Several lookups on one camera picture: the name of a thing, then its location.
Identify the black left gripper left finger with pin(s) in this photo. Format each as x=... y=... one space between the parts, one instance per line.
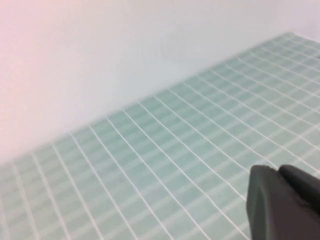
x=270 y=212

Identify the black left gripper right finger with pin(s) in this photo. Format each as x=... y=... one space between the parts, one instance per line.
x=302 y=187

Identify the green checked tablecloth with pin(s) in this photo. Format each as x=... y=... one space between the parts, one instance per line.
x=187 y=150

